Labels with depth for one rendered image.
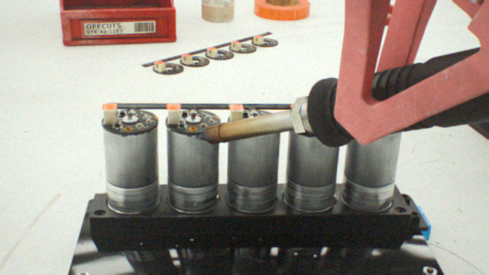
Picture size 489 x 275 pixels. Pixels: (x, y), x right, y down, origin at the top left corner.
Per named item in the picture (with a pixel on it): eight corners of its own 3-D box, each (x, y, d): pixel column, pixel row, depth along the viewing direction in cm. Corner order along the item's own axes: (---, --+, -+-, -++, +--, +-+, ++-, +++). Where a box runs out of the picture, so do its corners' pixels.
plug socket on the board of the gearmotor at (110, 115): (121, 124, 29) (121, 110, 29) (102, 124, 29) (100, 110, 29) (123, 117, 30) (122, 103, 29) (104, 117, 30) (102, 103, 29)
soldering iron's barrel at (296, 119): (203, 158, 28) (322, 140, 23) (192, 123, 27) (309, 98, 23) (226, 147, 29) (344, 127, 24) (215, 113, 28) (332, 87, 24)
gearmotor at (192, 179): (219, 228, 31) (221, 130, 29) (166, 229, 31) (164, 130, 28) (217, 201, 33) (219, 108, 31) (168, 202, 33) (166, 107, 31)
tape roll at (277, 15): (317, 19, 68) (318, 8, 68) (261, 21, 67) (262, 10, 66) (299, 4, 73) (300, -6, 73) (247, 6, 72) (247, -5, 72)
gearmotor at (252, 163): (278, 228, 31) (285, 130, 29) (226, 228, 31) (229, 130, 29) (273, 201, 33) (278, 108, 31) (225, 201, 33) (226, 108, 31)
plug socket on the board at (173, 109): (185, 124, 29) (185, 110, 29) (166, 124, 29) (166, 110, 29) (186, 117, 30) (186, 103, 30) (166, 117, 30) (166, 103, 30)
